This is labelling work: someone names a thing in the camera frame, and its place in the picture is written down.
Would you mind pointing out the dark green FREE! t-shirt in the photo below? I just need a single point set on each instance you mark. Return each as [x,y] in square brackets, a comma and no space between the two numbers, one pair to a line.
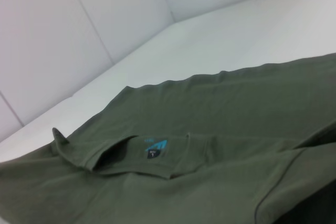
[210,142]

